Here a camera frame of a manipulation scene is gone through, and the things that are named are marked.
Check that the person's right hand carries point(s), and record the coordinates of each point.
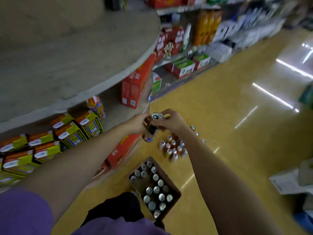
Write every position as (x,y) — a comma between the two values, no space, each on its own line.
(173,122)

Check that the person's left hand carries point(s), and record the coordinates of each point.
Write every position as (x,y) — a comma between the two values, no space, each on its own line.
(137,124)

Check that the colourful drink can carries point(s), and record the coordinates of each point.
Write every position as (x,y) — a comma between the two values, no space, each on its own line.
(152,130)

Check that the cluster of cans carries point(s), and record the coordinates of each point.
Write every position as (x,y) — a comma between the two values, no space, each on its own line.
(173,150)

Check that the brown cardboard box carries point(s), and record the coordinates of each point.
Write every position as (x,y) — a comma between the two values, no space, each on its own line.
(140,183)

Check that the round wooden shelf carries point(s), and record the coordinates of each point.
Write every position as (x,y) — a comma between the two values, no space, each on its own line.
(73,58)

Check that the person's right forearm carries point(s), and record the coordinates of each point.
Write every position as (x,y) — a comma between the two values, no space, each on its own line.
(225,188)

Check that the person's left forearm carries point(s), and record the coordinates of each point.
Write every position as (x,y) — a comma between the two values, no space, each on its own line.
(78,166)

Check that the red porridge print carton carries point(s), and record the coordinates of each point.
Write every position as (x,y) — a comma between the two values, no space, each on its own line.
(122,149)
(102,170)

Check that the small green-top box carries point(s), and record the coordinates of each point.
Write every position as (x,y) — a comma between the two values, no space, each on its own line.
(184,68)
(171,65)
(201,61)
(156,81)

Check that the red cartoon face carton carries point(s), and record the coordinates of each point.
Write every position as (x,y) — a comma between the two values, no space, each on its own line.
(168,44)

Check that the stack of white plastic packs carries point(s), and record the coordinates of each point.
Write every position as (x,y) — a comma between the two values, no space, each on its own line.
(220,52)

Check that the white slim bottle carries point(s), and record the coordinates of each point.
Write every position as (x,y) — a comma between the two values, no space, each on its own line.
(186,37)

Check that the row of yellow orange cartons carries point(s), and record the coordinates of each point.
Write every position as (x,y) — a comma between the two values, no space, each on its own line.
(49,144)

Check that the pack of orange bottles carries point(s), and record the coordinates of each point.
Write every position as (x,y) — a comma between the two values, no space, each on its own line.
(206,26)

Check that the stack of white blue boxes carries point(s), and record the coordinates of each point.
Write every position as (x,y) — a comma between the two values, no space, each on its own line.
(228,29)

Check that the red yellow-print carton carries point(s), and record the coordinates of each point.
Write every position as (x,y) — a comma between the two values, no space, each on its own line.
(163,1)

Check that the yellow green bottle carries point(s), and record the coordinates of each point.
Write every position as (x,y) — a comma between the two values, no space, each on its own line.
(125,1)

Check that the white red-print carton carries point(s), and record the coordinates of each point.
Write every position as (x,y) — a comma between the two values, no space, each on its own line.
(195,0)

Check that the white flat cardboard sheet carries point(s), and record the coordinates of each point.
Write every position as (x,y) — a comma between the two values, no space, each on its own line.
(286,182)

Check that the green plastic crate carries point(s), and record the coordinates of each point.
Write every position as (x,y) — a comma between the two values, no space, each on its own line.
(307,96)

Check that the grey white box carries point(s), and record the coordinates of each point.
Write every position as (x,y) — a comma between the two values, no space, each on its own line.
(306,172)

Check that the purple shirt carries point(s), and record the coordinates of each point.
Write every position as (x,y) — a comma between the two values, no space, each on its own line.
(24,212)

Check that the blue plastic item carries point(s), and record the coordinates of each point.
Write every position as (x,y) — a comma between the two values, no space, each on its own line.
(304,221)

